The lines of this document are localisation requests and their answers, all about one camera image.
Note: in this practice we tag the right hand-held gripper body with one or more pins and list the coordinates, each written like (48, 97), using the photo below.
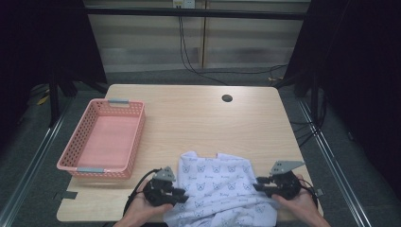
(283, 186)

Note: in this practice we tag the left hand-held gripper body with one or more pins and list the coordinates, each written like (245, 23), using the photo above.
(157, 192)

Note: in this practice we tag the white patterned garment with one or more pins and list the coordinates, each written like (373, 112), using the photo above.
(220, 189)

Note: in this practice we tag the pink perforated plastic basket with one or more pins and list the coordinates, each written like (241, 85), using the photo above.
(107, 138)

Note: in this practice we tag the person's left hand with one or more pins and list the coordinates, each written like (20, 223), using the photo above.
(140, 206)

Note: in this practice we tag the person's right hand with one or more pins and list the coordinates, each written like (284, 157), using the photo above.
(299, 205)

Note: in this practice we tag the grey tape piece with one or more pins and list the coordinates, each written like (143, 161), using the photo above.
(320, 192)

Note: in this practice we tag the black tape piece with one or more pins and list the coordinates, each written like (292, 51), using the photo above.
(67, 195)

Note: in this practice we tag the black curtain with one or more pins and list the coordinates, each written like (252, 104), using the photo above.
(362, 78)
(38, 47)

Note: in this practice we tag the black metal stand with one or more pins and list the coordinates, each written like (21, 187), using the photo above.
(54, 94)

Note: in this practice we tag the yellow floor object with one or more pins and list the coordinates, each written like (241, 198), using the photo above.
(42, 100)

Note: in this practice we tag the black horizontal bar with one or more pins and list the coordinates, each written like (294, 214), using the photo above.
(195, 13)

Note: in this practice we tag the metal floor rail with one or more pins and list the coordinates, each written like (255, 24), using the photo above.
(31, 164)
(334, 167)

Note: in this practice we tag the white wall socket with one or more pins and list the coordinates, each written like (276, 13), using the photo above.
(183, 3)

